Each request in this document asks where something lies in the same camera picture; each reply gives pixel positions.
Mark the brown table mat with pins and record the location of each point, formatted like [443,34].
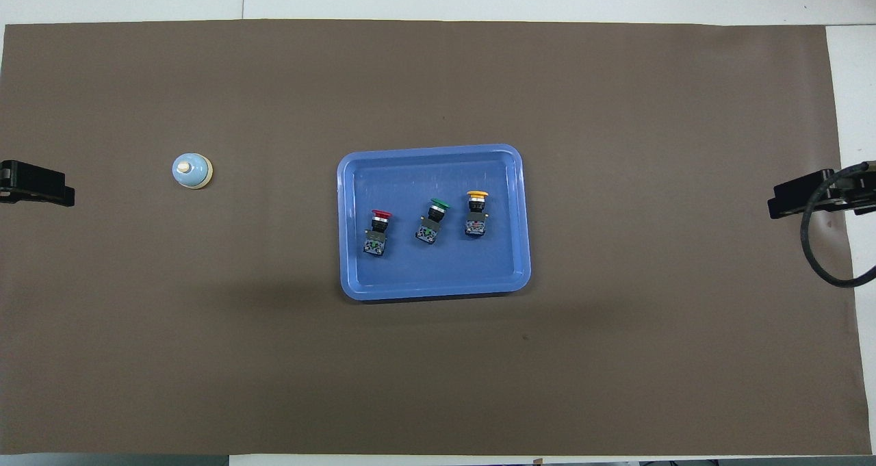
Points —
[274,370]

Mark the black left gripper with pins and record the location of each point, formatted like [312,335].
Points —
[31,182]

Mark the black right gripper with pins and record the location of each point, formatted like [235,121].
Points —
[825,192]

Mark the green push button switch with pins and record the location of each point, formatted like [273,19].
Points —
[430,225]

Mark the light blue desk bell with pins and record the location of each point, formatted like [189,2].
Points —
[190,172]

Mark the yellow push button switch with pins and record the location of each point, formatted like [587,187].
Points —
[475,216]

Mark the red push button switch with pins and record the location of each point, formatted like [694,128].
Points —
[376,237]

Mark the blue plastic tray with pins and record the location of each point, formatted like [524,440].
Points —
[431,274]

